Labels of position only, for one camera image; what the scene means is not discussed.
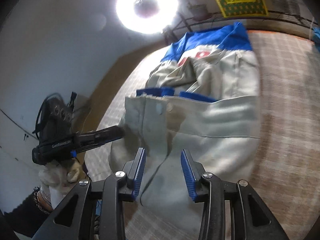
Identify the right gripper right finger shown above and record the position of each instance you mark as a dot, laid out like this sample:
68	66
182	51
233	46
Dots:
206	188

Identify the left hand in white glove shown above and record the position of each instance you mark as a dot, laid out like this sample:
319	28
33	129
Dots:
57	180

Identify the beige plaid bed blanket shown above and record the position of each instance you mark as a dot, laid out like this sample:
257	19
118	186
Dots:
286	166

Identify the bright ring light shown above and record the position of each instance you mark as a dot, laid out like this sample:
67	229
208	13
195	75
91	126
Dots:
146	16

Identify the small potted plant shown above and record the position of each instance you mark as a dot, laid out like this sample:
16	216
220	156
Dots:
199	12

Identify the black metal clothes rack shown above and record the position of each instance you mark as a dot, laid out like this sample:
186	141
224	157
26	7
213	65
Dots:
275	22

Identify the grey and blue work jacket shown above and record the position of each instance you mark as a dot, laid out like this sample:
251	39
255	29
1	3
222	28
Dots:
203	96

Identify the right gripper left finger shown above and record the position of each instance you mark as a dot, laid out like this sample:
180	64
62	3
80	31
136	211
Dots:
119	187

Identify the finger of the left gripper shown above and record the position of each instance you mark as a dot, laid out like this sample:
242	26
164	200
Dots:
94	139

